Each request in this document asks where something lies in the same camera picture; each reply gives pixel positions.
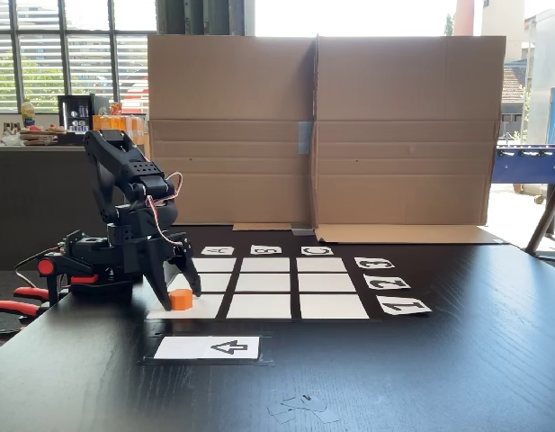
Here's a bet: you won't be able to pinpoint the round orange token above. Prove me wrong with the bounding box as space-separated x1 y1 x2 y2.
168 289 193 311

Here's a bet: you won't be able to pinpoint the white nine-square grid sheet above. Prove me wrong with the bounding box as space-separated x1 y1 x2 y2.
146 256 371 321

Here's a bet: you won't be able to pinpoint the white arrow paper sheet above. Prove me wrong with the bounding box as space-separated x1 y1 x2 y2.
153 336 261 361

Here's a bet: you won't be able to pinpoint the red black bar clamp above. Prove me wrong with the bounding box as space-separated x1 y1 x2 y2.
0 299 42 339
13 255 101 308

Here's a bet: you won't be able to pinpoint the orange juice carton pack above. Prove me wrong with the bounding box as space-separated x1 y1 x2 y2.
92 114 146 148

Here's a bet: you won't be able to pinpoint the dark counter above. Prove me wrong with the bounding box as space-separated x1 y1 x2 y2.
0 143 148 272

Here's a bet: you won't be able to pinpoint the black mini fridge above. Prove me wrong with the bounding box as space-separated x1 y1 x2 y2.
57 94 110 134

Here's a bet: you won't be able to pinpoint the wooden tray with food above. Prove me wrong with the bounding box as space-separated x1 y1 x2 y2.
17 123 71 148

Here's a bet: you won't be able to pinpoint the brown cardboard panel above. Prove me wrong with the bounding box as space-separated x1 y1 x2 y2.
146 34 318 232
312 34 508 245

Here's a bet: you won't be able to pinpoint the yellow drink bottle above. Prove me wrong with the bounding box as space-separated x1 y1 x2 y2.
20 98 37 130

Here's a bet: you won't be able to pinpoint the clear tape scraps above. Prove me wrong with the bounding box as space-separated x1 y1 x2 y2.
266 394 342 426

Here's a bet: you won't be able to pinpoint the paper sheet number 3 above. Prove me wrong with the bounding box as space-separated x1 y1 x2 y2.
354 256 396 271

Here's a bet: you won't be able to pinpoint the paper sheet number 2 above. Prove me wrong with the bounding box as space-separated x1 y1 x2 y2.
363 274 412 291

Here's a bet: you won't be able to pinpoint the paper sheet number 1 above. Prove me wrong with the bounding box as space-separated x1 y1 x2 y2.
375 295 433 317

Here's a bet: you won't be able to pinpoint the blue foosball table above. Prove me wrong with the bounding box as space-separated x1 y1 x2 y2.
494 143 555 206

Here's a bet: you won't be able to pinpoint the grey metal table leg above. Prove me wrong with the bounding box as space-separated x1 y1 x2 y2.
524 169 555 264

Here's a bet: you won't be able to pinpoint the red white servo cable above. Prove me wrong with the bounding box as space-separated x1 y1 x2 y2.
146 171 184 247

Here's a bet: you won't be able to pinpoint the black power cable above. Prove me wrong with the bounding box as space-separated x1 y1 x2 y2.
13 245 63 289

